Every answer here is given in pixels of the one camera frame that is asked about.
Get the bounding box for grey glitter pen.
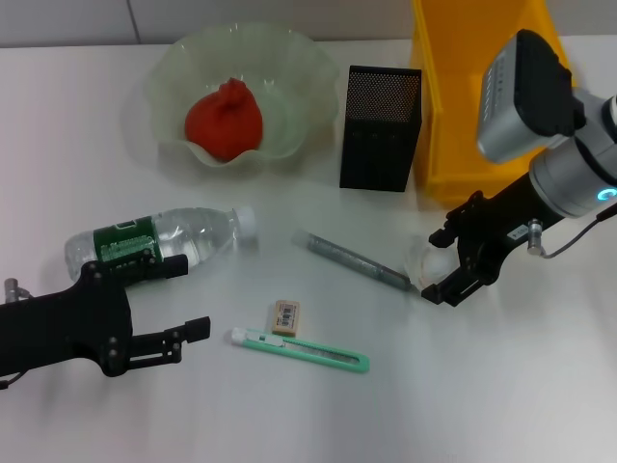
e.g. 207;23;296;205
290;229;414;292

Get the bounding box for red ball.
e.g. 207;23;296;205
184;76;266;163

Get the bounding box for black mesh pen holder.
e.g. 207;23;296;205
338;65;423;193

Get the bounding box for white paper ball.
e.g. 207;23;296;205
404;234;460;286

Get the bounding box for green glass fruit bowl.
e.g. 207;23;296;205
144;21;339;178

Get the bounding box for green utility knife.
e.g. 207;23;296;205
229;327;371;373

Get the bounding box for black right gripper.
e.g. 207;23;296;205
420;173;563;308

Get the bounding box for beige eraser with barcode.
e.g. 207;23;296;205
270;299;302;337

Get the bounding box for yellow plastic bin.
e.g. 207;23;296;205
409;0;587;209

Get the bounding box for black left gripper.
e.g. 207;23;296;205
0;250;212;379

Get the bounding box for clear water bottle green label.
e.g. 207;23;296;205
65;204;258;284

